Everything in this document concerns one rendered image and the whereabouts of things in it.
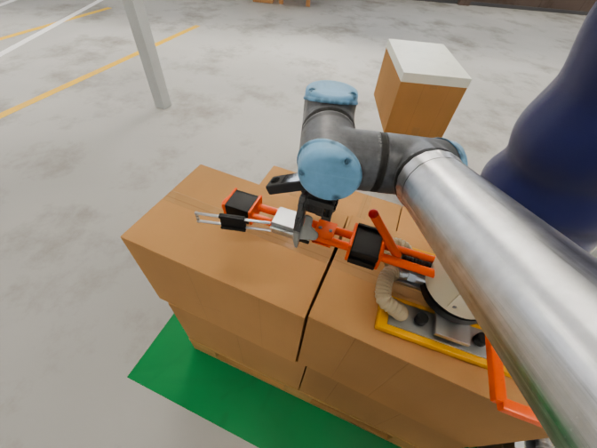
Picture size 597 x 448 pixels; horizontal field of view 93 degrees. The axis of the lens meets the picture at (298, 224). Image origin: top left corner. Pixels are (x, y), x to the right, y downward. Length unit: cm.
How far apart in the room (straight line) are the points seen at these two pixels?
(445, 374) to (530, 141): 54
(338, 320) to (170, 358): 119
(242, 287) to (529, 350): 68
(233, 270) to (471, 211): 67
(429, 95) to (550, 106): 157
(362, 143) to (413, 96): 164
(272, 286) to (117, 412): 119
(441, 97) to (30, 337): 270
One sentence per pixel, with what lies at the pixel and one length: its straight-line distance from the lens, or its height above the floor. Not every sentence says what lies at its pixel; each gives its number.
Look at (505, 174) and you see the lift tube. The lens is 56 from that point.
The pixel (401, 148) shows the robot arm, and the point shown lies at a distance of 43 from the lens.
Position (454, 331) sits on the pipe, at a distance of 81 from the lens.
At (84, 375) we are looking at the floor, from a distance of 194.
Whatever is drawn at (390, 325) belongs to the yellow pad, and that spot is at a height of 96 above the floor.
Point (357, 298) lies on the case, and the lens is 82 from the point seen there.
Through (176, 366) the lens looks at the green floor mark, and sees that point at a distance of 178.
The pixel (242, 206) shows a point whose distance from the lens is 78.
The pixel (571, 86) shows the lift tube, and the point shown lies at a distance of 52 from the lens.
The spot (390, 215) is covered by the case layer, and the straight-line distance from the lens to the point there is 163.
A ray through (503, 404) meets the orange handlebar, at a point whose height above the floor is 109.
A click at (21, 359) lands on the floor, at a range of 214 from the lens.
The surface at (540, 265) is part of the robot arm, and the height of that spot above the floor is 151.
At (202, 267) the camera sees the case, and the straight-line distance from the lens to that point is 86.
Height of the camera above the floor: 165
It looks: 49 degrees down
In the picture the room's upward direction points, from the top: 6 degrees clockwise
